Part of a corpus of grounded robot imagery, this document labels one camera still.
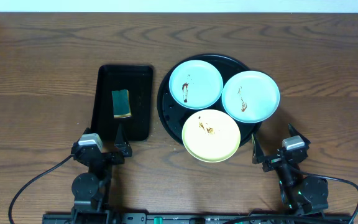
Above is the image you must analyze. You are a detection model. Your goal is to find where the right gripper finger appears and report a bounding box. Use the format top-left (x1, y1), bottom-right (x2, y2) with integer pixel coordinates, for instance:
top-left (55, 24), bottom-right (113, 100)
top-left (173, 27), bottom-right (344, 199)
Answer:
top-left (252, 133), bottom-right (265, 164)
top-left (288, 123), bottom-right (311, 145)

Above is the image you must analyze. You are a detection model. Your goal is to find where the green and yellow sponge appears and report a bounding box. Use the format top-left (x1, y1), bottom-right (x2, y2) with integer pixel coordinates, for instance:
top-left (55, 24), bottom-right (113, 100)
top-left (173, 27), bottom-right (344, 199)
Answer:
top-left (111, 89), bottom-right (132, 119)

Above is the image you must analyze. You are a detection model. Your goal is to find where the yellow plate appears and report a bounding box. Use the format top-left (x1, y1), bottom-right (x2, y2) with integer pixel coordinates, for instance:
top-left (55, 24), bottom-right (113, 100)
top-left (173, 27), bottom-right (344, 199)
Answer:
top-left (181, 110), bottom-right (241, 163)

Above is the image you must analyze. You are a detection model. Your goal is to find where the light blue plate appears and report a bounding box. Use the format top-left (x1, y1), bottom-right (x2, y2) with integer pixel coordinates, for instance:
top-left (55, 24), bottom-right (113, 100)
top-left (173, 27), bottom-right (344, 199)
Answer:
top-left (221, 70), bottom-right (280, 123)
top-left (168, 60), bottom-right (223, 110)

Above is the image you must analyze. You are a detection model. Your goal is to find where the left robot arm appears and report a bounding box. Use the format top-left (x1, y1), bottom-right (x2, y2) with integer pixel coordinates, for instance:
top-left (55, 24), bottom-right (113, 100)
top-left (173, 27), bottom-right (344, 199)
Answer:
top-left (69, 124), bottom-right (132, 224)

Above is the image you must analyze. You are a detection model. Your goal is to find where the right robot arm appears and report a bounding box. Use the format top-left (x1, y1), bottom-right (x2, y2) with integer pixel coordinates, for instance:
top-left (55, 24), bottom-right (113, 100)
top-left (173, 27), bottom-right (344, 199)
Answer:
top-left (252, 124), bottom-right (329, 215)

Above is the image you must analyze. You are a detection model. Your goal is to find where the black rectangular tray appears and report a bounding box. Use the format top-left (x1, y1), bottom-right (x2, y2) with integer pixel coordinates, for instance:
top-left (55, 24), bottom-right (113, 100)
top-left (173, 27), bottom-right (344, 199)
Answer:
top-left (91, 65), bottom-right (154, 143)

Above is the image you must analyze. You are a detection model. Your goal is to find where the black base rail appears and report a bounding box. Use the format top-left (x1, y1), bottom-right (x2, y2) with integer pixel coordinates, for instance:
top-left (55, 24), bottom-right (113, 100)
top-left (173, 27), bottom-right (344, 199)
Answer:
top-left (41, 212), bottom-right (352, 224)

